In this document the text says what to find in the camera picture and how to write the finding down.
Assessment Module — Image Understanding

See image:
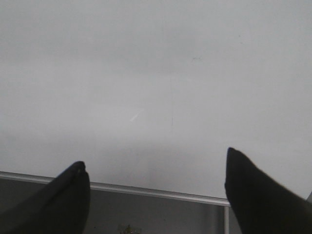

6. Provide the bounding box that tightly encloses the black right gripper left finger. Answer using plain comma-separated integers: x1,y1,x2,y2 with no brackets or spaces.
0,161,90,234

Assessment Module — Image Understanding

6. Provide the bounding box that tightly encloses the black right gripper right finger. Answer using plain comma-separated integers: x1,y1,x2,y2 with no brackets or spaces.
225,147,312,234

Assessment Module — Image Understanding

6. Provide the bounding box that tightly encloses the white whiteboard with aluminium frame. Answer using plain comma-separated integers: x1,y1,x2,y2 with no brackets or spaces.
0,0,312,207

